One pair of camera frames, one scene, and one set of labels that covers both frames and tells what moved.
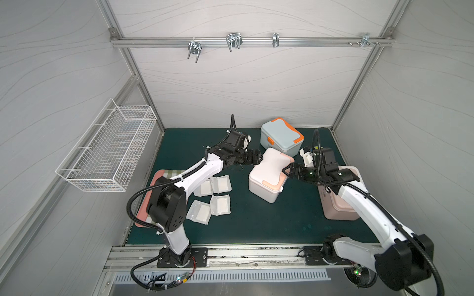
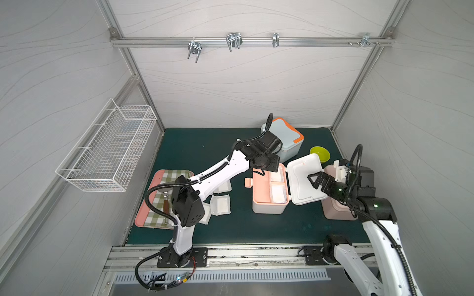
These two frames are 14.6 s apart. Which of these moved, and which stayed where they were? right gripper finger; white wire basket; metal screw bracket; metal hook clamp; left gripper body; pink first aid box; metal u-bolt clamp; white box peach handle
Moved: right gripper finger; white box peach handle; left gripper body
Stayed: metal screw bracket; metal u-bolt clamp; white wire basket; metal hook clamp; pink first aid box
